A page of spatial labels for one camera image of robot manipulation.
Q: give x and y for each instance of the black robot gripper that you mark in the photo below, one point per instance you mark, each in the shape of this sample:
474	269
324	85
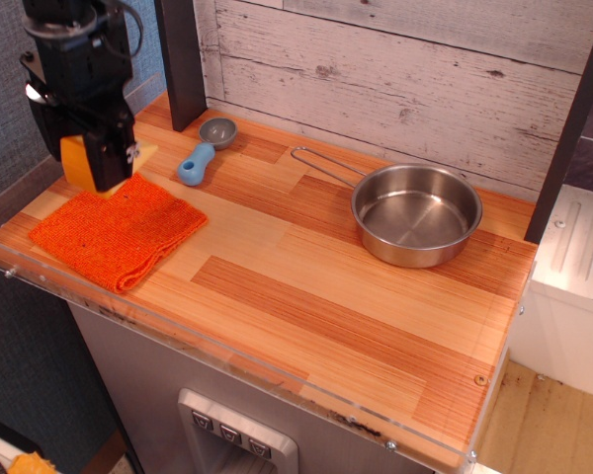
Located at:
78	72

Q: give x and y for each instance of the yellow orange cheese wedge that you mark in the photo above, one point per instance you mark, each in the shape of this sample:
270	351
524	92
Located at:
76	167

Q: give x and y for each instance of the orange knitted rag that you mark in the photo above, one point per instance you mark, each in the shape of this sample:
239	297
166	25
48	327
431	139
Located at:
116	242

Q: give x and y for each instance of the blue grey ice cream scoop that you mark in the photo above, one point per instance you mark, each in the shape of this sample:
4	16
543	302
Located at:
215	134

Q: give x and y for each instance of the silver toy fridge cabinet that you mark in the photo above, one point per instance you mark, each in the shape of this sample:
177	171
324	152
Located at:
145	378

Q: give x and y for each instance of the grey ice dispenser panel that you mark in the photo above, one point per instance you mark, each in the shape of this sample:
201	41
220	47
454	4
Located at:
232	434

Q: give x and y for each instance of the yellow object bottom left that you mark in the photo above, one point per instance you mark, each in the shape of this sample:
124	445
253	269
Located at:
31	463

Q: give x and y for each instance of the stainless steel pan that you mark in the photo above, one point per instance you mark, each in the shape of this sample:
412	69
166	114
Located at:
408	215

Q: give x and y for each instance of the brass screw in countertop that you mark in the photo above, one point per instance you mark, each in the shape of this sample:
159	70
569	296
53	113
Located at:
480	380

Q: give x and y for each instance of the white toy sink unit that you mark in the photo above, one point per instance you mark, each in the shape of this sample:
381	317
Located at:
553	331

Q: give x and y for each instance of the clear acrylic guard rail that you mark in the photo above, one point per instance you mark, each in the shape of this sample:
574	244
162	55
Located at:
278	289

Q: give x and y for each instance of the dark wooden post left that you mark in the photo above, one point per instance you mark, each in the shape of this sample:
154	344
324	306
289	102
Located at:
181	54

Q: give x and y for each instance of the dark wooden post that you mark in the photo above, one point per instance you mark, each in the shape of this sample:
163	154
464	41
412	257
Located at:
560	163
181	54

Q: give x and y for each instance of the dark wooden post right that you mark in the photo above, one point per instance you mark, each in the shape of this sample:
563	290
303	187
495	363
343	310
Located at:
560	163

